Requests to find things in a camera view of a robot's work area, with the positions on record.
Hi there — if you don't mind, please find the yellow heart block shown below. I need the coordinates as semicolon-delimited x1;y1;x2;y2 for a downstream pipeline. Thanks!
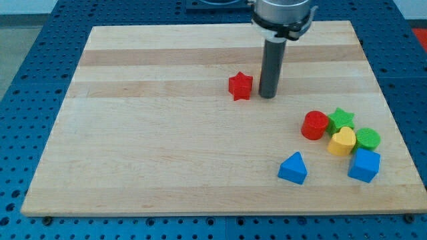
327;127;356;156

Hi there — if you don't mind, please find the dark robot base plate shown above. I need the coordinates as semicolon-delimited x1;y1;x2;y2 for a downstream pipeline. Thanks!
184;0;251;13

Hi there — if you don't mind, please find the blue triangle block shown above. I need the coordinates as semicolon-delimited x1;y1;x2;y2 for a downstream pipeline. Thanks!
278;151;308;185

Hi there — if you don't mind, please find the blue cube block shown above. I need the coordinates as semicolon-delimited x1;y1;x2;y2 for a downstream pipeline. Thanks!
348;148;381;183

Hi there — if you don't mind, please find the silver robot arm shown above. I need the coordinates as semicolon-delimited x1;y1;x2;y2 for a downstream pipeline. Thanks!
251;0;318;99

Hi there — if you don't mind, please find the red cylinder block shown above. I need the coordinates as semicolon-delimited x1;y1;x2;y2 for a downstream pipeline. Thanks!
301;111;329;140

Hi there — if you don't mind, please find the green cylinder block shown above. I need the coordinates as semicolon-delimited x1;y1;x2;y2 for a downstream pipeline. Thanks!
352;128;381;153

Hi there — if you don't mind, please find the light wooden board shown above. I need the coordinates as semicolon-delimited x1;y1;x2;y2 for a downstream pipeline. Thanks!
21;21;426;217

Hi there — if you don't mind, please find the green star block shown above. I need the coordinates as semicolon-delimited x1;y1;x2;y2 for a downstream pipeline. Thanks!
326;107;355;136

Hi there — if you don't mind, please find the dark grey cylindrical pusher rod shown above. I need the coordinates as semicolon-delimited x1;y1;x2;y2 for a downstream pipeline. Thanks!
258;40;286;99

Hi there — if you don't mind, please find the red star block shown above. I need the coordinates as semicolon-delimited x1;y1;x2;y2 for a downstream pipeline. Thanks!
228;72;253;101

